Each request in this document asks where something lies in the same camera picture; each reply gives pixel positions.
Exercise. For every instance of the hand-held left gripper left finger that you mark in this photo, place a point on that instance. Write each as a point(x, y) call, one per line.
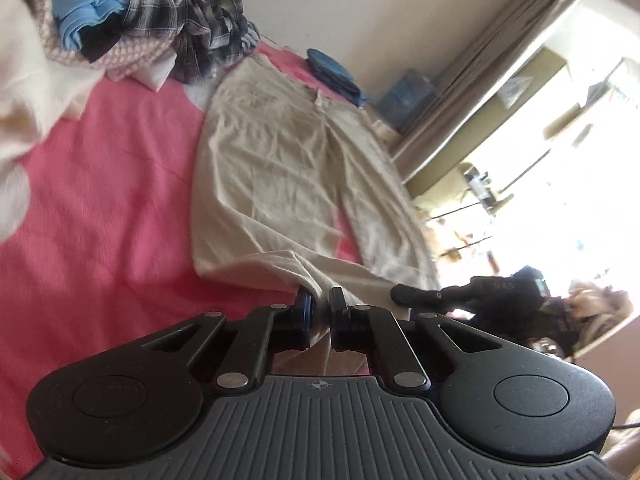
point(300, 320)

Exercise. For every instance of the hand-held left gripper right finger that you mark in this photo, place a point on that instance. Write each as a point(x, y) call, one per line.
point(340, 325)

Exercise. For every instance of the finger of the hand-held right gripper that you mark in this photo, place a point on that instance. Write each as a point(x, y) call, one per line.
point(425, 297)

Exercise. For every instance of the beige pants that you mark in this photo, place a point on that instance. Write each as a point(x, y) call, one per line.
point(280, 170)

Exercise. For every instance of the blue translucent plastic bag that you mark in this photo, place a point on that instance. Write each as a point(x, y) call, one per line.
point(405, 102)

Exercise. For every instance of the folded blue jeans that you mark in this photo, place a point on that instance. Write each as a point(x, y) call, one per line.
point(350, 92)

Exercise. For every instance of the pink floral blanket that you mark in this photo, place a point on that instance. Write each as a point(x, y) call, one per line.
point(100, 185)

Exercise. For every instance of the grey-beige curtain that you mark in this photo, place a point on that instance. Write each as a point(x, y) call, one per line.
point(490, 60)

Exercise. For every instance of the folded blue shirt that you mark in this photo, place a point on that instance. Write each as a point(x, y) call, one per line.
point(327, 65)

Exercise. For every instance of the small white cloth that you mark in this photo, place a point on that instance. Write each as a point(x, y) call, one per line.
point(155, 75)

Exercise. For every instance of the dark plaid shirt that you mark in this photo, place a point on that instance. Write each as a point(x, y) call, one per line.
point(200, 25)

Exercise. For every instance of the pink-white patterned knit garment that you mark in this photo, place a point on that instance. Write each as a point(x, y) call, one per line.
point(130, 55)

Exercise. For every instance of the cream knit garment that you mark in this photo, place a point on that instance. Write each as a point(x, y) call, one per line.
point(35, 70)

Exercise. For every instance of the light blue garment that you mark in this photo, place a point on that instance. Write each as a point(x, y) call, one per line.
point(85, 0)

